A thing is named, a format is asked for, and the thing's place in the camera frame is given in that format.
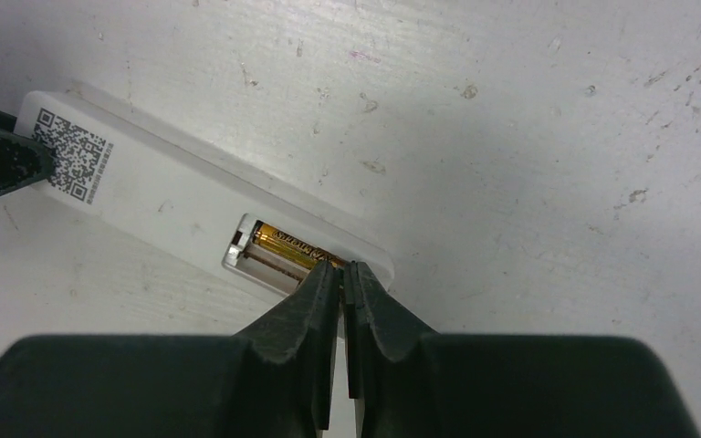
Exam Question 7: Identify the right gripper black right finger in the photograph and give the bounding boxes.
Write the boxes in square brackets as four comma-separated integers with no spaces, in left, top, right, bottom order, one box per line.
[343,262,698,437]

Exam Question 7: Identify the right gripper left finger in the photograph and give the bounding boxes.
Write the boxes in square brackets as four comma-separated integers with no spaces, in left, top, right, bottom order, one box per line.
[0,262,341,437]

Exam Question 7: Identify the gold AAA battery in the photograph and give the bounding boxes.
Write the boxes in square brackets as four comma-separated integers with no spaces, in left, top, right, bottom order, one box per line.
[252,221,346,270]

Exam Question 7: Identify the white remote control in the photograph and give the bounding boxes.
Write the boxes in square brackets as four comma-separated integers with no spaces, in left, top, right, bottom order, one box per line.
[15,91,394,303]

